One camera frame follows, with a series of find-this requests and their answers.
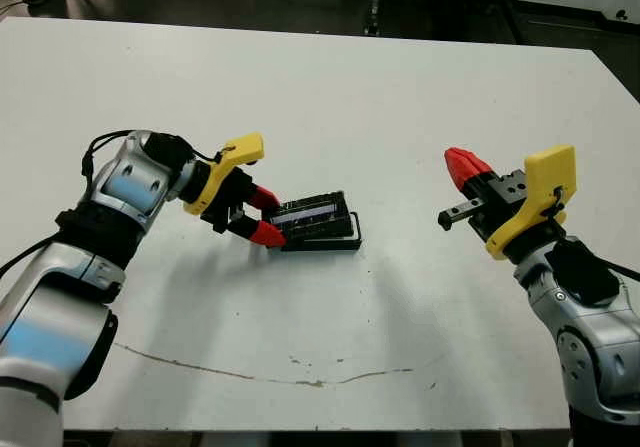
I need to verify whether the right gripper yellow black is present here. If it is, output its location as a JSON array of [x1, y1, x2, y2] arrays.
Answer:
[[437, 143, 580, 261]]

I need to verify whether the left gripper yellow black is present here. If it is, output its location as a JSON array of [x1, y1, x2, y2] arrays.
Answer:
[[182, 132, 288, 248]]

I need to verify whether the glossy black box lid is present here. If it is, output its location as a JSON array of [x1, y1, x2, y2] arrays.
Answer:
[[267, 190, 357, 243]]

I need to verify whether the black box with white insert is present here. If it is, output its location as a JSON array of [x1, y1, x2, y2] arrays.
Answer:
[[279, 210, 365, 253]]

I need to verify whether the black metal stand pole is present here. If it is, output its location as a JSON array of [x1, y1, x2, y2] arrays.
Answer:
[[363, 0, 384, 37]]

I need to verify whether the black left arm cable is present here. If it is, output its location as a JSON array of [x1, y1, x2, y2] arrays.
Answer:
[[0, 129, 224, 278]]

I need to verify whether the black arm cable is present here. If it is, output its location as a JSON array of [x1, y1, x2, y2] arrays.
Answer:
[[0, 129, 224, 278], [564, 236, 640, 286]]

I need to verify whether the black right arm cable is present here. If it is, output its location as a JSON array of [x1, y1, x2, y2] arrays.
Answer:
[[564, 236, 640, 286]]

